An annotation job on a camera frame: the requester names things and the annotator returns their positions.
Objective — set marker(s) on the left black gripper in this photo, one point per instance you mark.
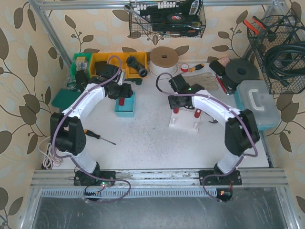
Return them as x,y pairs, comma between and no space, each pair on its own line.
124,91

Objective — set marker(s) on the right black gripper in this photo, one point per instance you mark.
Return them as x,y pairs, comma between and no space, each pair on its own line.
176,102

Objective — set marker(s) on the red spring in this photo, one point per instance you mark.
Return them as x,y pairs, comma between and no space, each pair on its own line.
176,110
197,113
121,101

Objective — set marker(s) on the black handled claw hammer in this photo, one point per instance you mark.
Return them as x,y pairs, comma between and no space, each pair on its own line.
214,121

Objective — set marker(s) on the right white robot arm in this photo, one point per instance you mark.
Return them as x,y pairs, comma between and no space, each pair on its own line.
240,129

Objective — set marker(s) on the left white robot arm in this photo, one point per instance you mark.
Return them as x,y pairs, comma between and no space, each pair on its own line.
68,138

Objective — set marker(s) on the teal plastic tray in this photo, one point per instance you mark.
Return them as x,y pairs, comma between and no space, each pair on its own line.
128,109

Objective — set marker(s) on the green bin rack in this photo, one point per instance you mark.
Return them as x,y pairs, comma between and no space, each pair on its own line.
136,81

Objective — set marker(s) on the black box in bin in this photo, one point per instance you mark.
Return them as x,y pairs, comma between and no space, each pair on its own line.
100,66

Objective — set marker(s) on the grey pipe fitting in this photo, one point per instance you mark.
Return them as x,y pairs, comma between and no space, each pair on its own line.
133,63

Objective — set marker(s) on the red white tape roll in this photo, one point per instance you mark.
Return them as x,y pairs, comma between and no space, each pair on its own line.
184,67

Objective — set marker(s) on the black handheld meter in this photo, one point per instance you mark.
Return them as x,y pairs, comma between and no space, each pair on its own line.
81,80

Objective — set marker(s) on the yellow storage bins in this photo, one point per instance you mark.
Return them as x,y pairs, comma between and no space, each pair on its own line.
131,73

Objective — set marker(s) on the yellow black screwdriver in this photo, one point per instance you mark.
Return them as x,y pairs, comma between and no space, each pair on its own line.
195,68

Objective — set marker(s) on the green storage bin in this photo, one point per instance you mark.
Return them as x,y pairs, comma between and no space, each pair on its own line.
81,61

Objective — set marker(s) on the red utility knife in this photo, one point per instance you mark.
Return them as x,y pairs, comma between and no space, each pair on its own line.
221,84

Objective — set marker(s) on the black long screwdriver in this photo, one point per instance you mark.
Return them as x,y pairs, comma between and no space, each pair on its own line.
92,134

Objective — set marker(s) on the black sponge block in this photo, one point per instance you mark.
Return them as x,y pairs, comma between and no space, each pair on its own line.
217,67

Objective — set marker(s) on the black disc spool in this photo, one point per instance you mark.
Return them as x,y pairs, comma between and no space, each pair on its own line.
239,70

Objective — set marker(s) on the clear teal toolbox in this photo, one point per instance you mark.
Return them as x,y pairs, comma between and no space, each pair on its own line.
253,95

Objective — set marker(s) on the white peg base plate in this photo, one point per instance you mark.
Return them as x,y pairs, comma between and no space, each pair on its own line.
185,121

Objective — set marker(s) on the centre wire basket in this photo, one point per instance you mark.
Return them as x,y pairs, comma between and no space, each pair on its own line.
167,18

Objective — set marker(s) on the wire basket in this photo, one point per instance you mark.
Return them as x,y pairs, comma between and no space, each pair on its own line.
167,18
280,53

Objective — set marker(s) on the orange handled pliers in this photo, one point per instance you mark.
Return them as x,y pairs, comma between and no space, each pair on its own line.
252,26

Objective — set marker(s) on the right wire basket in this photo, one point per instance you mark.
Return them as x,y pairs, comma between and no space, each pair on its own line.
280,53

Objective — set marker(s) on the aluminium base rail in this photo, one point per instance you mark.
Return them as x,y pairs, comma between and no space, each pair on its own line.
156,183

